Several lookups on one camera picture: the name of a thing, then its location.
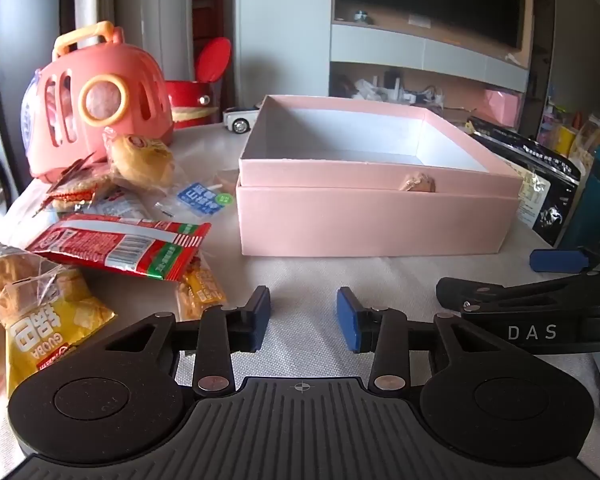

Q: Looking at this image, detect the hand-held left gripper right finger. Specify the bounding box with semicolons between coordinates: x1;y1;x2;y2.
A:
336;286;501;397

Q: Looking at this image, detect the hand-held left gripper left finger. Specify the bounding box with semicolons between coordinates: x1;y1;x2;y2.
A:
102;286;272;399

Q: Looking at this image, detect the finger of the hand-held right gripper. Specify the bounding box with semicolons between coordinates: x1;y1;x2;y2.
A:
436;271;600;318
529;245;600;277

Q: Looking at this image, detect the clear packet of orange crackers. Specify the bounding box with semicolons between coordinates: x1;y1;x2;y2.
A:
176;259;229;322

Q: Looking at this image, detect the pink cardboard box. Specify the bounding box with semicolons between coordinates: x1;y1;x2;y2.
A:
235;94;524;259

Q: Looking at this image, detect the red snack packet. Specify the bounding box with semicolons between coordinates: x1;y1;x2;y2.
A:
25;213;212;282

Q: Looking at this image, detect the golden bun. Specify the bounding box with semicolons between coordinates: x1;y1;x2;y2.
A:
103;129;175;192

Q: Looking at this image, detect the clear packet of fried snacks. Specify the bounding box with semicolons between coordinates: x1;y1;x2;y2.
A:
0;238;88;323

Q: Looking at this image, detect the white tablecloth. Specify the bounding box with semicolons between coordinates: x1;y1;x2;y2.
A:
0;122;600;466

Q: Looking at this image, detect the teal bottle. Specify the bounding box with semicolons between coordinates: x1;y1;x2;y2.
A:
559;145;600;252

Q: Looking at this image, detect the black printed bag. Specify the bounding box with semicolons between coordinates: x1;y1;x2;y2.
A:
466;117;582;248

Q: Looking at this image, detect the yellow box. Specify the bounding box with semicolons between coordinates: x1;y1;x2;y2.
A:
554;124;580;157

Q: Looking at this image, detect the white packet with blue label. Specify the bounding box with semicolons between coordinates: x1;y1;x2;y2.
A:
155;179;237;222

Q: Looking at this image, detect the pink storage bin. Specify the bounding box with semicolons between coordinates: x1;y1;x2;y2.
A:
484;89;524;127

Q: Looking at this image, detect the white toy car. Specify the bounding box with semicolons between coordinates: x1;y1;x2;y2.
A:
223;105;262;135

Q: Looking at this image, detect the yellow snack packet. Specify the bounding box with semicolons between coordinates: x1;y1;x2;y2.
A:
7;294;117;398

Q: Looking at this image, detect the round biscuit packet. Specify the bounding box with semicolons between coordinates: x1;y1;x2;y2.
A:
34;154;112;217

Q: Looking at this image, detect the red lidded container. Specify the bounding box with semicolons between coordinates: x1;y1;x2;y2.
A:
165;37;232;129

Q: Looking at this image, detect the pink plastic toy carrier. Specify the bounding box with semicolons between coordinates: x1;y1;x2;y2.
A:
22;21;175;181

